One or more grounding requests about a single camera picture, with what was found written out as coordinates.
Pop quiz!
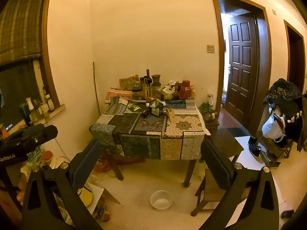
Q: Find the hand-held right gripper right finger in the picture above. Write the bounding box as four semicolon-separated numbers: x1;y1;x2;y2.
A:
199;138;280;230

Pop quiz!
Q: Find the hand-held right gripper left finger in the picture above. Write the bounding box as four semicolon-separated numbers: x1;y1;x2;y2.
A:
21;140;104;230

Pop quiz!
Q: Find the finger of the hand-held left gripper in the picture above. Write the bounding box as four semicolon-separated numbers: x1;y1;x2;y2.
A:
7;125;59;149

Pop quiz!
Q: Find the white plastic basin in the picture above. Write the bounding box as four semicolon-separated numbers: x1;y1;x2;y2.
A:
150;190;174;212

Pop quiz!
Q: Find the dark wooden stool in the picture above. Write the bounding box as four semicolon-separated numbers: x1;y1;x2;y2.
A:
208;128;244;164

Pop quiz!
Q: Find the green glass bottle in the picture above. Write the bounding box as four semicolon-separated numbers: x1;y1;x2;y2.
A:
19;103;32;127

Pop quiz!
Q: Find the orange lidded jar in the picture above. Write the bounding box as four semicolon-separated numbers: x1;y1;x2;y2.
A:
41;150;54;169

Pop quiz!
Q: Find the wooden table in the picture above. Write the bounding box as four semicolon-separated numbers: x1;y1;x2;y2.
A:
106;149;197;188

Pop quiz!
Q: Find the white tall bottle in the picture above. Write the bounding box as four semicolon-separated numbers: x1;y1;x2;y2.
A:
26;97;37;122

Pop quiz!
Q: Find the light wooden stool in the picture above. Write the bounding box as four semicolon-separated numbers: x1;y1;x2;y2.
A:
191;168;244;217

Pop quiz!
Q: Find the yellow round plate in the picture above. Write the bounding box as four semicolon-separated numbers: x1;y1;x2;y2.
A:
77;186;94;208

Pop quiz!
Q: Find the open cardboard box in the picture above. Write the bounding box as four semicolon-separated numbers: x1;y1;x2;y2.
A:
84;184;121;223

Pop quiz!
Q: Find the green leafy bag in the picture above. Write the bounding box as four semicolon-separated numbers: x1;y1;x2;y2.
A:
199;102;212;113

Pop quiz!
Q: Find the tan paper tag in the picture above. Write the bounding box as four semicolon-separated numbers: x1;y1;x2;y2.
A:
166;108;177;122

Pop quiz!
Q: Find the white plastic bag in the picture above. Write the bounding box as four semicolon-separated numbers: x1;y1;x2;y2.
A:
261;114;286;142

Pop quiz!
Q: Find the patchwork tablecloth table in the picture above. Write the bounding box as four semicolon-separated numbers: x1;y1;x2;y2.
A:
89;96;211;160

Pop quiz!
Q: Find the thin wooden stick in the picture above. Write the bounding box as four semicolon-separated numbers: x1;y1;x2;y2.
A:
93;62;101;117

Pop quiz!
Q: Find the red thermos jug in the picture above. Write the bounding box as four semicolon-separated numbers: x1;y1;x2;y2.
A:
179;80;193;100

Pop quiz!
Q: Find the crumpled foil wrapper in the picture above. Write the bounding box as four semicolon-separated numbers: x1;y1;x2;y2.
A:
148;100;168;117

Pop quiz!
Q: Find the patterned flat box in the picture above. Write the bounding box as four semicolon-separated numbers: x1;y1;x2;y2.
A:
119;75;140;90

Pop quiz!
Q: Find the brown panelled door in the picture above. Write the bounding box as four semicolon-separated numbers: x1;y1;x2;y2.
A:
224;14;259;128

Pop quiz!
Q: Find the brown ceramic vase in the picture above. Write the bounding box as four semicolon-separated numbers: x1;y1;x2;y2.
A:
150;74;162;99

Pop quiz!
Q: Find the dark clothing pile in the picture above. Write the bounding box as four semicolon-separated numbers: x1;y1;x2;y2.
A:
263;78;307;152

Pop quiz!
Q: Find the clear glass bottle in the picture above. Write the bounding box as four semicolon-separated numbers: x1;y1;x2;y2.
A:
142;76;151;98

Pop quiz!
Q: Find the dark wine bottle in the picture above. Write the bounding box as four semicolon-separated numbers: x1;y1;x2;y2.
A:
145;69;153;88

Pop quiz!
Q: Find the woven window blind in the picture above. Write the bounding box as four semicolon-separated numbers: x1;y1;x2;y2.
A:
0;0;47;66

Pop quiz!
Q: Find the dark open doorway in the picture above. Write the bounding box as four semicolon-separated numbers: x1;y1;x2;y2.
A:
284;20;307;94

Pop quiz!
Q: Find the brown window frame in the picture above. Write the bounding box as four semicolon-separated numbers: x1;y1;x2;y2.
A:
0;0;66;130

